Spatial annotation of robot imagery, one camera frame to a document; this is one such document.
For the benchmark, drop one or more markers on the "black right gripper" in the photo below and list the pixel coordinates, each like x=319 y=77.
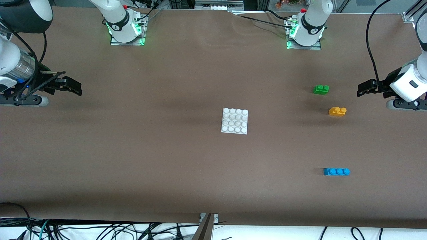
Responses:
x=46 y=84

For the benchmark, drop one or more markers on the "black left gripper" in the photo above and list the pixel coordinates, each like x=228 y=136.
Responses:
x=382 y=86

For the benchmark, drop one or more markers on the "yellow two-stud block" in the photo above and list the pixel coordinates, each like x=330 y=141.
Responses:
x=337 y=112

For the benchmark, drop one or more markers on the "white studded base plate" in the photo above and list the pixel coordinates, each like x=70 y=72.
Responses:
x=234 y=121

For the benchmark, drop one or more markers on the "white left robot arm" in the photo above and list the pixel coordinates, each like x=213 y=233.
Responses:
x=412 y=83

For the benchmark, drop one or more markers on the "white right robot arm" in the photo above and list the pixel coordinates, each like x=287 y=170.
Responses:
x=13 y=60

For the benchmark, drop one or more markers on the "green two-stud block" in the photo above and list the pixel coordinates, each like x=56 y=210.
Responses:
x=321 y=90

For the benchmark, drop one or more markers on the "blue three-stud block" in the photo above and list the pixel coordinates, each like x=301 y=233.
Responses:
x=336 y=172

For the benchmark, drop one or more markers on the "aluminium corner profile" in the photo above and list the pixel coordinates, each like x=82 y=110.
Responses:
x=412 y=13

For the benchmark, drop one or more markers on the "colourful small parts pile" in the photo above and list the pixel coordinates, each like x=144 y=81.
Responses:
x=287 y=3

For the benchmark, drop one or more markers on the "brown table cover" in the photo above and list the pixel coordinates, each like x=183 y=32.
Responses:
x=253 y=186

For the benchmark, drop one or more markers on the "grey metal support beam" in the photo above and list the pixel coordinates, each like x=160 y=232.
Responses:
x=205 y=230

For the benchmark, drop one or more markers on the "aluminium frame rack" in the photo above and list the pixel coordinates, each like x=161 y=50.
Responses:
x=217 y=5

